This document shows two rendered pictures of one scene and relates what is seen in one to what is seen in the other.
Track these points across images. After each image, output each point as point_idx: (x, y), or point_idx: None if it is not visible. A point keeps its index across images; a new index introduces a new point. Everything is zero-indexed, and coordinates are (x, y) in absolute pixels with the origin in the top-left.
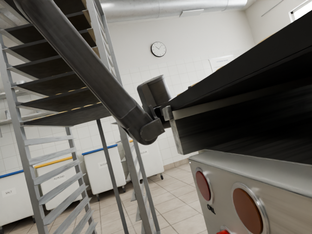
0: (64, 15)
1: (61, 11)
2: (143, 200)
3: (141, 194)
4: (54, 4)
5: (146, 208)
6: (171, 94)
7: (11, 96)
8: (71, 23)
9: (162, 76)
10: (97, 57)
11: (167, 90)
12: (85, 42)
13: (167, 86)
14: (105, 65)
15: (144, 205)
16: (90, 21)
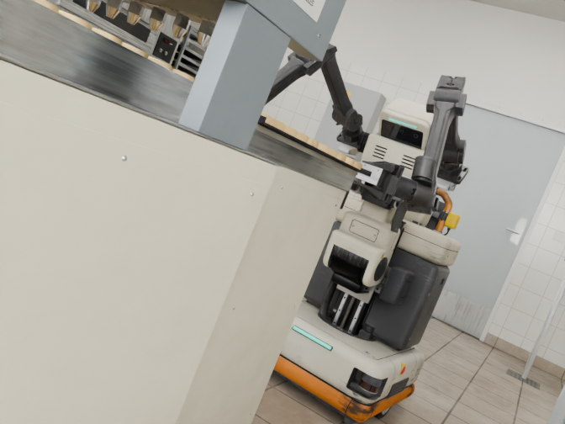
0: (434, 118)
1: (434, 116)
2: (559, 395)
3: (563, 385)
4: (434, 113)
5: (554, 412)
6: (414, 173)
7: None
8: (436, 122)
9: (416, 156)
10: (426, 143)
11: (414, 168)
12: (429, 134)
13: (415, 165)
14: (429, 149)
15: (555, 404)
16: None
